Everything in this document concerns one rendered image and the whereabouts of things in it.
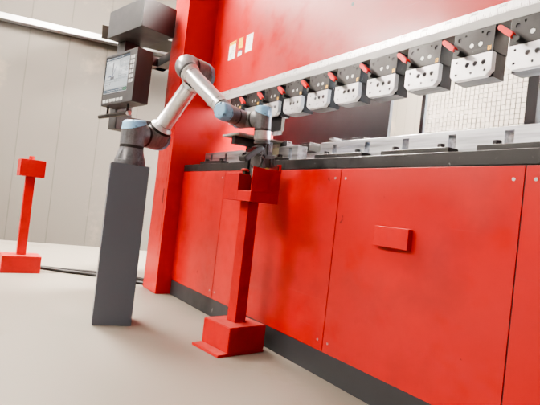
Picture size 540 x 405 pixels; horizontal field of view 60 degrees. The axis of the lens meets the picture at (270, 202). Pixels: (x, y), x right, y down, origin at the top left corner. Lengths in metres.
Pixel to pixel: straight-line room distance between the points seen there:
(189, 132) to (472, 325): 2.31
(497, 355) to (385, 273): 0.45
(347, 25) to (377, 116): 0.67
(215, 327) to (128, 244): 0.60
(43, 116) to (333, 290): 4.48
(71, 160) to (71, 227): 0.76
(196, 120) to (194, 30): 0.61
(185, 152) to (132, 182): 0.95
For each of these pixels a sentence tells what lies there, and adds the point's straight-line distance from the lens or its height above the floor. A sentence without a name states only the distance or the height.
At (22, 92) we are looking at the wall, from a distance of 5.85.
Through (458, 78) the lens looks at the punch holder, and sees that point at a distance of 1.76.
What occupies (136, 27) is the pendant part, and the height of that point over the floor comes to 1.75.
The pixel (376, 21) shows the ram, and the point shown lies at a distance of 2.14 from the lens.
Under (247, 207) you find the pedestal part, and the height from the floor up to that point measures 0.63.
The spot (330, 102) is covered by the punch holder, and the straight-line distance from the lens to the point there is 2.25.
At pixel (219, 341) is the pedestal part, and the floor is 0.05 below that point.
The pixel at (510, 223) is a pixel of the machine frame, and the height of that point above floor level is 0.67.
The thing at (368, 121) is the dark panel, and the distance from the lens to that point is 2.79.
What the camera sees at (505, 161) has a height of 0.84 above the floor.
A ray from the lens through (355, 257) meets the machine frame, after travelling 1.80.
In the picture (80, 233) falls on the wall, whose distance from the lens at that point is 5.73.
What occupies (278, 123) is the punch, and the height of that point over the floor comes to 1.10.
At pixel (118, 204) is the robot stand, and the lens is 2.35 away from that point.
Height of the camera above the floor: 0.63
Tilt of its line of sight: 1 degrees up
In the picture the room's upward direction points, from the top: 7 degrees clockwise
